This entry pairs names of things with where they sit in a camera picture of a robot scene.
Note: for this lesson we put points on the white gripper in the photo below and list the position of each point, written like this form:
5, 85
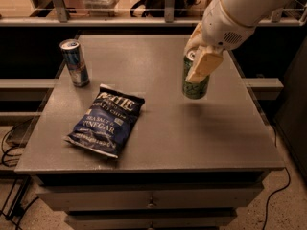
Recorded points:
224, 23

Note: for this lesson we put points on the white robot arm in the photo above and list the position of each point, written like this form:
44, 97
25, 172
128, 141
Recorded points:
265, 7

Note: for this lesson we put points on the blue silver redbull can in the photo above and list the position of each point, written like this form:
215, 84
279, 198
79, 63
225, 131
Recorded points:
73, 56

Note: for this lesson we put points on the black bag background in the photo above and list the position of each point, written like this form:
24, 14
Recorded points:
166, 0

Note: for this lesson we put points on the metal railing shelf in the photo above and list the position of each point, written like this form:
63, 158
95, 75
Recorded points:
73, 13

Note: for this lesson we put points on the blue kettle chips bag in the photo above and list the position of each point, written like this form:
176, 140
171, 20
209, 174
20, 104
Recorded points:
106, 125

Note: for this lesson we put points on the lower grey drawer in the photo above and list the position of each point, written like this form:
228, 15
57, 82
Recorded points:
157, 220

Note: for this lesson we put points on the grey drawer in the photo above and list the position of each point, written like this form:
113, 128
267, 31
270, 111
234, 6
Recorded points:
157, 220
135, 197

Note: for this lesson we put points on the upper grey drawer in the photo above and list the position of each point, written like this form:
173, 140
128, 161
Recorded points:
135, 197

